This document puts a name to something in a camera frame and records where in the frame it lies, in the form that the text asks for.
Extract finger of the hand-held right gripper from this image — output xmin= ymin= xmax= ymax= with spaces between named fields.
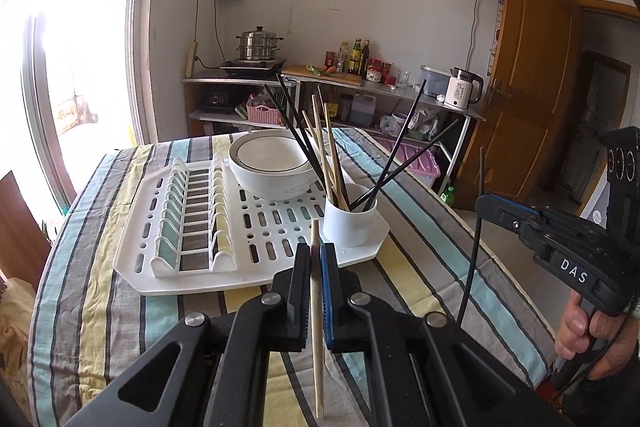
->
xmin=474 ymin=193 xmax=557 ymax=254

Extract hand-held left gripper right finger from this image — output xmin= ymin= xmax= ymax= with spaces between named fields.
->
xmin=320 ymin=243 xmax=571 ymax=427

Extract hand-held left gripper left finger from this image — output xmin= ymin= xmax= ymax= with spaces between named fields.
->
xmin=65 ymin=243 xmax=313 ymax=427

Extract white cup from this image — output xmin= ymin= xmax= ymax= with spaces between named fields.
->
xmin=322 ymin=183 xmax=378 ymax=248

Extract person's right hand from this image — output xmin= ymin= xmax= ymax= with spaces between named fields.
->
xmin=554 ymin=289 xmax=640 ymax=380

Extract white plastic dish rack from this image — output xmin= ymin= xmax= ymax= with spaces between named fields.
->
xmin=112 ymin=154 xmax=391 ymax=297

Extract white appliance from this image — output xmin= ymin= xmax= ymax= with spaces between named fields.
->
xmin=580 ymin=167 xmax=612 ymax=224

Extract purple storage bin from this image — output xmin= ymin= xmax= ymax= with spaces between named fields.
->
xmin=375 ymin=134 xmax=441 ymax=190

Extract large white bowl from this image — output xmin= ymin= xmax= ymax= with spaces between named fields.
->
xmin=228 ymin=130 xmax=326 ymax=202

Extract white electric kettle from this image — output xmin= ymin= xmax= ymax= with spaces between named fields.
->
xmin=445 ymin=67 xmax=485 ymax=110

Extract plastic bags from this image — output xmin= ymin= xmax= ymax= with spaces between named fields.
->
xmin=380 ymin=107 xmax=441 ymax=140

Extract wooden door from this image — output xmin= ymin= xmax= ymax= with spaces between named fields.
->
xmin=457 ymin=0 xmax=583 ymax=202

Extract small white bowl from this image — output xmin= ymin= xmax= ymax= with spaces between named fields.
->
xmin=235 ymin=137 xmax=313 ymax=172

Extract clear plastic container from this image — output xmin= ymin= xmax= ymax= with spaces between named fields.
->
xmin=421 ymin=66 xmax=453 ymax=98

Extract dark plastic jug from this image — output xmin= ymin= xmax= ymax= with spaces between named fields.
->
xmin=350 ymin=92 xmax=376 ymax=125

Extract pink plastic basket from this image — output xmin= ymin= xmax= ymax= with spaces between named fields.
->
xmin=247 ymin=104 xmax=286 ymax=126

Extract striped tablecloth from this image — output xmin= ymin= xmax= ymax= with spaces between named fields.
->
xmin=27 ymin=127 xmax=558 ymax=427

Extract black appliance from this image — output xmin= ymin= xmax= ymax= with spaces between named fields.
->
xmin=200 ymin=89 xmax=231 ymax=112

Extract wooden cutting board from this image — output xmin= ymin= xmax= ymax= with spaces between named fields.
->
xmin=281 ymin=65 xmax=363 ymax=85

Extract black stove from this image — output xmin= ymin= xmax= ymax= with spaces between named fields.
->
xmin=220 ymin=58 xmax=288 ymax=75

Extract metal kitchen shelf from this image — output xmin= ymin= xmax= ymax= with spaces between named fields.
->
xmin=181 ymin=72 xmax=487 ymax=192

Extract steel steamer pot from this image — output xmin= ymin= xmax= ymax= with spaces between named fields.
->
xmin=235 ymin=26 xmax=285 ymax=61

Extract yellow cloth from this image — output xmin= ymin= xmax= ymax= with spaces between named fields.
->
xmin=0 ymin=277 xmax=38 ymax=388

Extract wooden chair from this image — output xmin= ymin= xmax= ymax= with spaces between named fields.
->
xmin=0 ymin=171 xmax=52 ymax=280

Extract window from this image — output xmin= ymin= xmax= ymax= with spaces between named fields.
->
xmin=0 ymin=0 xmax=151 ymax=208

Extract wall calendar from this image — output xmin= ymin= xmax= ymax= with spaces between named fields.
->
xmin=486 ymin=0 xmax=505 ymax=78

